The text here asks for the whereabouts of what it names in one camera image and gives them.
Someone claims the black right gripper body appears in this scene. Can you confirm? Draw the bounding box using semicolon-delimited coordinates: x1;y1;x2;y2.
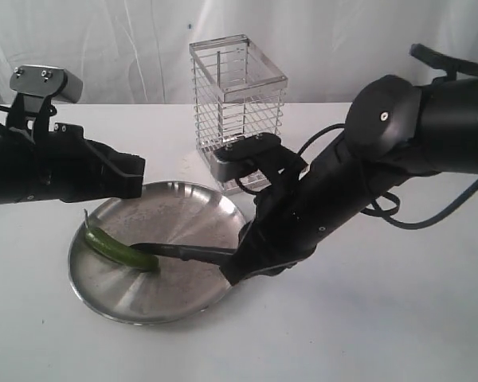
220;187;329;286

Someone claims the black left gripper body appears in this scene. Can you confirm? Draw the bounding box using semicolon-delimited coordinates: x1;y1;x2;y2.
33;123;146;203

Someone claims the green cucumber with stem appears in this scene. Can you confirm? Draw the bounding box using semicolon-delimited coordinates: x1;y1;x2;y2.
84;209;160;273

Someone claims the black knife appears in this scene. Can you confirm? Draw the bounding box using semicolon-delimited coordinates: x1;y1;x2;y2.
130;243;236;266

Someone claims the metal wire utensil holder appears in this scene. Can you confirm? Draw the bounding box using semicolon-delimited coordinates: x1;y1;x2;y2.
188;34;289;196

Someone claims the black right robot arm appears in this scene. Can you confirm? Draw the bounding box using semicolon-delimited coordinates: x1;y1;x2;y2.
214;44;478;285

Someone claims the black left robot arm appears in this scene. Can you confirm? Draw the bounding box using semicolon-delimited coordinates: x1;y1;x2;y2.
0;124;146;205

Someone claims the round stainless steel plate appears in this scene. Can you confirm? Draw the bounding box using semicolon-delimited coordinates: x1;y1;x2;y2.
68;181;245;325

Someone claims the white backdrop cloth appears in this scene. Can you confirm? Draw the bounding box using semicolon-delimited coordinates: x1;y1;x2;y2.
0;1;478;103

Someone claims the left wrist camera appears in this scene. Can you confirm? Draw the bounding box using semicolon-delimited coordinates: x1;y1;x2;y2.
6;64;84;132

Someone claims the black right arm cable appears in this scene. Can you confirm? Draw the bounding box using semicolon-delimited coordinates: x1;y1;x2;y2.
238;123;478;231

